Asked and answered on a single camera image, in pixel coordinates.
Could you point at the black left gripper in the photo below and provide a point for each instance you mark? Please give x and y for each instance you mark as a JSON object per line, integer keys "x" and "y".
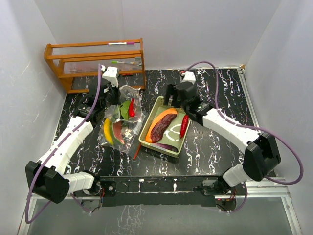
{"x": 117, "y": 90}

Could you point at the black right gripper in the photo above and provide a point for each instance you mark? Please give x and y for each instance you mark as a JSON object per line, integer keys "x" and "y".
{"x": 170, "y": 91}

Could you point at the green toy leaf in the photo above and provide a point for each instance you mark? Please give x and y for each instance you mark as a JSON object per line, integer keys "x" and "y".
{"x": 124, "y": 110}

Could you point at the clear bag of white discs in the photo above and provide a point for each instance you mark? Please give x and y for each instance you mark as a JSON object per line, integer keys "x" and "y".
{"x": 126, "y": 93}

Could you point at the red toy chili pepper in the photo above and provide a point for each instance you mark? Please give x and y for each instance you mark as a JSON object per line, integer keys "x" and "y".
{"x": 131, "y": 108}
{"x": 184, "y": 126}

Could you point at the red watermelon slice toy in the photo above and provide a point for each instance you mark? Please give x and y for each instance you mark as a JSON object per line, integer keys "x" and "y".
{"x": 116, "y": 133}

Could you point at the pale green perforated basket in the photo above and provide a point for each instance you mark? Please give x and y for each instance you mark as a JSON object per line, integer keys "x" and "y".
{"x": 171, "y": 143}

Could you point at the yellow toy banana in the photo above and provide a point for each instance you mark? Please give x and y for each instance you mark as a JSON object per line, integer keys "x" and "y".
{"x": 106, "y": 129}

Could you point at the dark red toy sweet potato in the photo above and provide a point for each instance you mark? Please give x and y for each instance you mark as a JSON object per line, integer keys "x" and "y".
{"x": 160, "y": 127}

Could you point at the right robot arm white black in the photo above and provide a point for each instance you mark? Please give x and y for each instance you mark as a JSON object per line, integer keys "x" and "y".
{"x": 260, "y": 150}

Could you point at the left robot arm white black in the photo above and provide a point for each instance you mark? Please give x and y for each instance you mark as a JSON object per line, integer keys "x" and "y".
{"x": 47, "y": 177}

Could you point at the green marker pen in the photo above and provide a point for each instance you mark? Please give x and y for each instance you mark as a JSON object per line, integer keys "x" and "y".
{"x": 122, "y": 62}

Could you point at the wooden shelf rack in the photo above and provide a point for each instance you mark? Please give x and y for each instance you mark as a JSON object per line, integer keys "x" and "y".
{"x": 75, "y": 60}

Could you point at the pink white marker pen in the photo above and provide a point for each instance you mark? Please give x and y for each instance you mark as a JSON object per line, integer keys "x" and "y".
{"x": 121, "y": 43}

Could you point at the purple toy eggplant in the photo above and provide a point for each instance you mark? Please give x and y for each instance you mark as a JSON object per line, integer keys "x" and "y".
{"x": 167, "y": 147}

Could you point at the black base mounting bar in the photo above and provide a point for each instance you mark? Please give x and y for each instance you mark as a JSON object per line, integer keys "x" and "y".
{"x": 161, "y": 190}

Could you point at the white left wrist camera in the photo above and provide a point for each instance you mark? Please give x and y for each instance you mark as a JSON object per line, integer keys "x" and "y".
{"x": 110, "y": 74}

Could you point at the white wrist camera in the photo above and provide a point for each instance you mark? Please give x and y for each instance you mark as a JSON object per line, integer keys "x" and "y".
{"x": 188, "y": 76}
{"x": 110, "y": 74}

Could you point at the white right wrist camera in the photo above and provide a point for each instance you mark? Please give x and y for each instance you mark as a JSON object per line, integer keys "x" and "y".
{"x": 188, "y": 76}

